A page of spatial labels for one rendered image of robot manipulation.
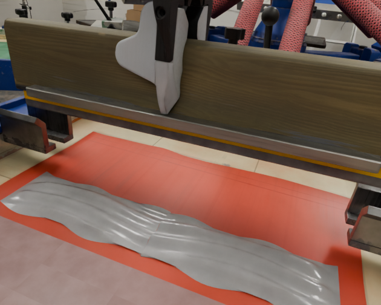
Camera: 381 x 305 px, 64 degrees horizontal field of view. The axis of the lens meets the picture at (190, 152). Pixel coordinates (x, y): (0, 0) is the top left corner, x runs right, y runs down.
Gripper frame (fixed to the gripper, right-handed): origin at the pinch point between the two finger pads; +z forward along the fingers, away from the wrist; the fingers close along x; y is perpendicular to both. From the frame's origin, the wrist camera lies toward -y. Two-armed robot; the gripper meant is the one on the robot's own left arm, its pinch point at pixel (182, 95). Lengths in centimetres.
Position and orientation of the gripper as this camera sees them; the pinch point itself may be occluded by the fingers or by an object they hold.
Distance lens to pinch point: 29.9
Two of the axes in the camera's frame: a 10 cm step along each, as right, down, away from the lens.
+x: -3.6, 4.2, -8.3
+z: -0.9, 8.7, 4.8
